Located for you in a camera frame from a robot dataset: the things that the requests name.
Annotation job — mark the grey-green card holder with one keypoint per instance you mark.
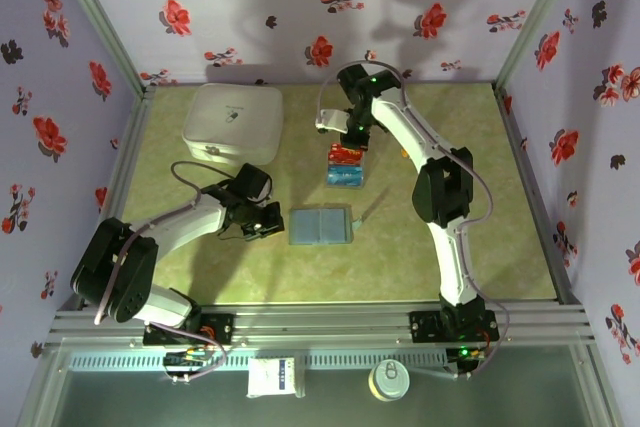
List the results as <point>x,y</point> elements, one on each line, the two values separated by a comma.
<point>320,227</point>

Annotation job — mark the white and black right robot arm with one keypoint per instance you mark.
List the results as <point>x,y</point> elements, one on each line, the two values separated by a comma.
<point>450,257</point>

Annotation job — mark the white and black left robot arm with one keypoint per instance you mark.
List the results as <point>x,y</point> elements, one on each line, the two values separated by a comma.
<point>190,222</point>

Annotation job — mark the white lidded box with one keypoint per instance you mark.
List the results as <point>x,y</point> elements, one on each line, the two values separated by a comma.
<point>232,122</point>

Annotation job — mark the white paper packet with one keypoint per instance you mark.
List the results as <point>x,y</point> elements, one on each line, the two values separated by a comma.
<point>270,378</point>

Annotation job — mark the tin can with pull tab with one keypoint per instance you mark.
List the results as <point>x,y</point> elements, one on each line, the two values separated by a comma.
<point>389,380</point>

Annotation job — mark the circuit board with green light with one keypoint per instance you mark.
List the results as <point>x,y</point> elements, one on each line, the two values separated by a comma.
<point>465,354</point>

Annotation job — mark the aluminium front rail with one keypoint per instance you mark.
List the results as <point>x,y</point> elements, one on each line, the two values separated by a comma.
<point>325,327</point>

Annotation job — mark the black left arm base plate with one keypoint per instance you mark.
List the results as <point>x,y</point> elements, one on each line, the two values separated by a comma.
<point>215,328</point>

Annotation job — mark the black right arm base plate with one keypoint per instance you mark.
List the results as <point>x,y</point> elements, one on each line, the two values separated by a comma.
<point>425,327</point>

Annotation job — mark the aluminium corner post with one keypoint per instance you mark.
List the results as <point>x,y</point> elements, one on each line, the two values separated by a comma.
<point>535,17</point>
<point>99,17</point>

